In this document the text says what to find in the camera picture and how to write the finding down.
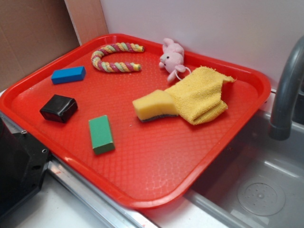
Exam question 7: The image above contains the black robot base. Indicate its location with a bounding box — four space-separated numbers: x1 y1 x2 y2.
0 120 50 219

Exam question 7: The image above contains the yellow sponge with grey base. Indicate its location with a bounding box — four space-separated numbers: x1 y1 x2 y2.
132 90 179 122

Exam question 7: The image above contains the red plastic tray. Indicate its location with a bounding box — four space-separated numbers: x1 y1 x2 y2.
0 34 271 209

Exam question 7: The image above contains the yellow microfibre cloth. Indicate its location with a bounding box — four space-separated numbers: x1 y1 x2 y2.
165 66 235 125

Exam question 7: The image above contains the green rectangular block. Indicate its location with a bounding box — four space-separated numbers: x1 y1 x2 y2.
89 115 115 155

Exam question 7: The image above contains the pink plush bunny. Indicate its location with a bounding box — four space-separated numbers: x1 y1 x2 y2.
159 38 191 83

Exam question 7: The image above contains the black wrapped block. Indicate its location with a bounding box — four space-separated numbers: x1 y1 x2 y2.
39 95 78 123

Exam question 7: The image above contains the blue rectangular block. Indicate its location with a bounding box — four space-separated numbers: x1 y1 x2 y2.
51 66 86 85

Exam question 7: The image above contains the grey plastic sink basin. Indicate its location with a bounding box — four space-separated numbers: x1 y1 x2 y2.
185 111 304 228

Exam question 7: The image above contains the grey plastic faucet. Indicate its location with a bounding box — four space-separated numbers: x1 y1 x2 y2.
269 37 304 141

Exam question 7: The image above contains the brown cardboard panel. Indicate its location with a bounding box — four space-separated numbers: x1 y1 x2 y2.
0 0 108 91

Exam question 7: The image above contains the multicolour twisted rope toy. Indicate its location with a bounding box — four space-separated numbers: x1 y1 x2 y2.
91 42 145 73

